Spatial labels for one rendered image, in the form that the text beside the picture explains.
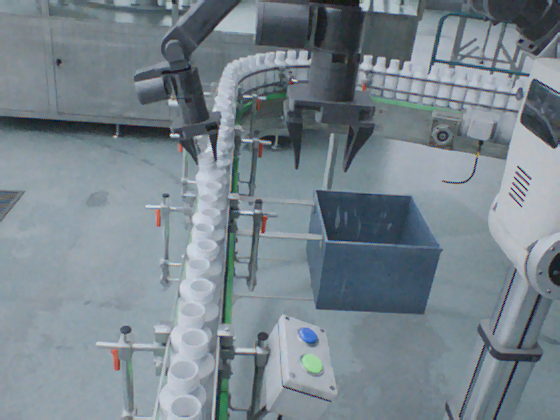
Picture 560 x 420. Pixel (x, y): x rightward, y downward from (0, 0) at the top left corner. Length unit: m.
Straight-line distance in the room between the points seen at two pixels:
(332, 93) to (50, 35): 3.89
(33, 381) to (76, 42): 2.69
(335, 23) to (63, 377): 2.01
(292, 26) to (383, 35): 5.69
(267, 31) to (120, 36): 3.72
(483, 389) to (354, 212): 0.70
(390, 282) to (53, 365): 1.47
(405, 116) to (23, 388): 1.94
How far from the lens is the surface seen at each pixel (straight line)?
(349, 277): 1.51
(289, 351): 0.83
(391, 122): 2.61
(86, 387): 2.37
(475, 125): 2.44
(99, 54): 4.40
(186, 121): 1.16
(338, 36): 0.65
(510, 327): 1.24
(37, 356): 2.54
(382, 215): 1.78
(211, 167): 1.20
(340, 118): 0.67
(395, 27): 6.34
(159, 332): 0.86
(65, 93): 4.55
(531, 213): 1.06
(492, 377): 1.30
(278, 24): 0.64
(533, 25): 1.22
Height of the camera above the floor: 1.67
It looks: 27 degrees down
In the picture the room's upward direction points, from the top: 6 degrees clockwise
